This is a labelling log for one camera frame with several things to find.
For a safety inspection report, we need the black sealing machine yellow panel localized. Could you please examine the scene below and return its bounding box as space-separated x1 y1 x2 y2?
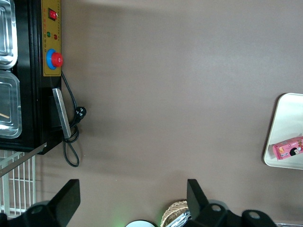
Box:
0 0 71 156

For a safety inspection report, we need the red emergency stop button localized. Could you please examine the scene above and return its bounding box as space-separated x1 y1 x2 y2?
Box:
46 48 64 70

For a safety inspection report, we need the black power cable with plug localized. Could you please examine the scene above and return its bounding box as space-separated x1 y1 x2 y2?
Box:
60 70 88 168

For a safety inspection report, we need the white wire basket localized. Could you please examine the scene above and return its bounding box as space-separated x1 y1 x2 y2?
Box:
0 151 36 219

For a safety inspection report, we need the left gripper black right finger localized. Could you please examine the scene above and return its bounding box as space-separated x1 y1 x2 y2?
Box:
186 178 278 227

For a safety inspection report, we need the silver metal lever bar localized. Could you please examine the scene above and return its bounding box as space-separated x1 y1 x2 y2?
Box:
0 142 47 178

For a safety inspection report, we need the pink snack packet with face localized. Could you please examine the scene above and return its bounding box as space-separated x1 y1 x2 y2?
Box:
272 136 303 162

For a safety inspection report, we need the stack of foil trays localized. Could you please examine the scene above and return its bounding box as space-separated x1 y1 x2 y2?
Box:
174 209 193 227

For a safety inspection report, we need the steel food container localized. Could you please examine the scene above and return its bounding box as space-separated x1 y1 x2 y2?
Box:
0 0 18 70
0 70 23 140

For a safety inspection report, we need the beige plastic tray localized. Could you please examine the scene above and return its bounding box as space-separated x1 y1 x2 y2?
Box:
263 93 303 170

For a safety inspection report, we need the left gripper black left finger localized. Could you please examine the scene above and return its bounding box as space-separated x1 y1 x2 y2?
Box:
0 179 81 227

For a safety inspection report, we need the light wicker basket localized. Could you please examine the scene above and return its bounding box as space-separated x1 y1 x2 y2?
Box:
161 200 190 227

